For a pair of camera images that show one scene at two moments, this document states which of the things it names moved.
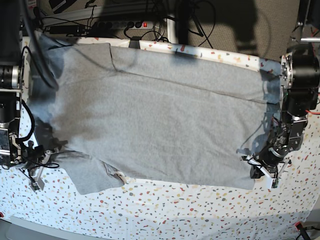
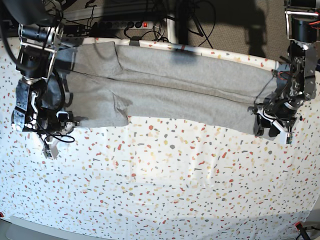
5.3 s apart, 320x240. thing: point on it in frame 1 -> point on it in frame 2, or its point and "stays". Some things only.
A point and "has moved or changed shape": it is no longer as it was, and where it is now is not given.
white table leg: (171, 30) stays
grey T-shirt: (128, 114) has moved or changed shape
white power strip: (123, 25) stays
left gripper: (34, 159) -> (61, 125)
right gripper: (269, 163) -> (275, 117)
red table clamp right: (299, 225) stays
